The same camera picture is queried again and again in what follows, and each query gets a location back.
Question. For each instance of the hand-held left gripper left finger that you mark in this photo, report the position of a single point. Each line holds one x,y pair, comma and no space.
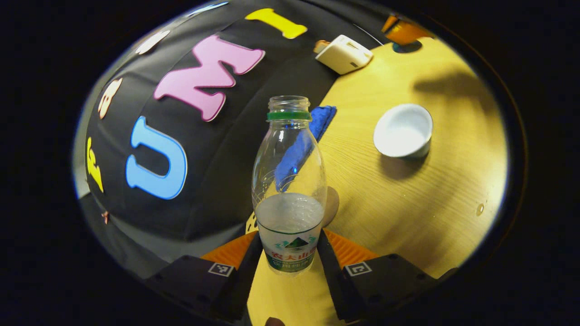
244,280

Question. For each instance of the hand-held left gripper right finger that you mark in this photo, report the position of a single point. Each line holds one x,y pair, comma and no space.
333,280

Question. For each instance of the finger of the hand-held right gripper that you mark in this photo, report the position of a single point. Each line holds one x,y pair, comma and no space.
410,34

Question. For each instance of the round brown coaster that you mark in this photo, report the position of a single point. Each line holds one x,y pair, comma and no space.
332,206

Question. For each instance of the clear plastic water bottle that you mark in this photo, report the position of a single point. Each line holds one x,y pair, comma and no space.
290,217

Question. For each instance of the white teacup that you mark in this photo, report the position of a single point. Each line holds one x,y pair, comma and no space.
403,133

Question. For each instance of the white toaster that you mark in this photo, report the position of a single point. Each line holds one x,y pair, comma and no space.
344,56

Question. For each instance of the toast slice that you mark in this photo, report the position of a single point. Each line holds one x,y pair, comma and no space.
321,46

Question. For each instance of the black backdrop cloth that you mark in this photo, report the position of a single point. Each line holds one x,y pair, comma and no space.
217,181

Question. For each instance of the blue folded towel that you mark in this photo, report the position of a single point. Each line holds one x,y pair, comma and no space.
324,120

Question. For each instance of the copper backdrop clip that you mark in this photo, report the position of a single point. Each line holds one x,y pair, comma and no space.
105,217

